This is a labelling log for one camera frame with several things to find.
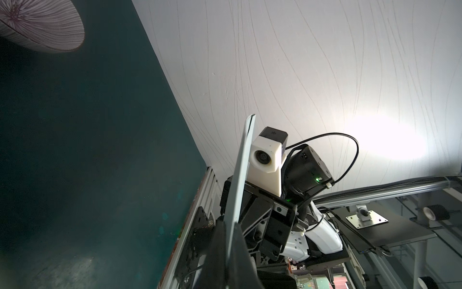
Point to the light teal envelope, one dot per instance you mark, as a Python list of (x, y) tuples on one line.
[(235, 195)]

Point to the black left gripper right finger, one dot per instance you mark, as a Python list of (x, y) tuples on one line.
[(241, 272)]

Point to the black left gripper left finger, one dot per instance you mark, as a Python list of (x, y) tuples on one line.
[(213, 272)]

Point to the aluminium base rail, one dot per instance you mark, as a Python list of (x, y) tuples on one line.
[(188, 254)]

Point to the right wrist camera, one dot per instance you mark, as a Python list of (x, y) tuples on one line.
[(267, 156)]

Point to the pink striped glass bowl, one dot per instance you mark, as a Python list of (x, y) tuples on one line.
[(43, 26)]

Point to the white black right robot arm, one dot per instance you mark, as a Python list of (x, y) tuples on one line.
[(278, 217)]

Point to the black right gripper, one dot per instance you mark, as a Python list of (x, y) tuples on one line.
[(290, 225)]

